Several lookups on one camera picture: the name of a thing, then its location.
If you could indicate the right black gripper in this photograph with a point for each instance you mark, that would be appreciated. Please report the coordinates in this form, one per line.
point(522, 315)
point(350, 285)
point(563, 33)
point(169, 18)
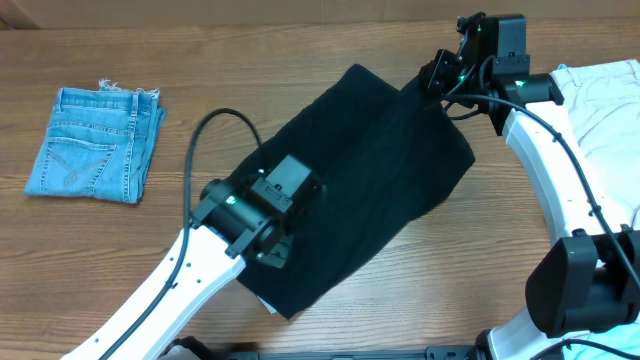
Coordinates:
point(442, 70)

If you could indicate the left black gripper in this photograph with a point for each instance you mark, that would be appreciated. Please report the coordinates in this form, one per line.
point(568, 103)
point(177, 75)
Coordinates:
point(280, 255)

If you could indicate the black shorts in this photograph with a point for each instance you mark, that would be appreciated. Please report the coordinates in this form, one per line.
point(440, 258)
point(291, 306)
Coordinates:
point(384, 156)

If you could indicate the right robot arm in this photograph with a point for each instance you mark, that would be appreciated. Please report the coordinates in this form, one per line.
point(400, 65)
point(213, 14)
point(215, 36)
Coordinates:
point(582, 300)

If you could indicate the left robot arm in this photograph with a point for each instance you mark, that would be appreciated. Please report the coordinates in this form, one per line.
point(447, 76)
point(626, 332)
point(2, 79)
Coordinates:
point(235, 222)

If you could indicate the light pink shorts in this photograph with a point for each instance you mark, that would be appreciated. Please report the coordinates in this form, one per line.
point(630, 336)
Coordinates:
point(603, 106)

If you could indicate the folded blue denim shorts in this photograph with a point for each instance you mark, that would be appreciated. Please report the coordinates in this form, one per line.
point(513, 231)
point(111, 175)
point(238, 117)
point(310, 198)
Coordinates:
point(98, 144)

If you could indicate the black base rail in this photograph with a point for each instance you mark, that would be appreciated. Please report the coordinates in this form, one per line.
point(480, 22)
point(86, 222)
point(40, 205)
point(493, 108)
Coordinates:
point(189, 348)

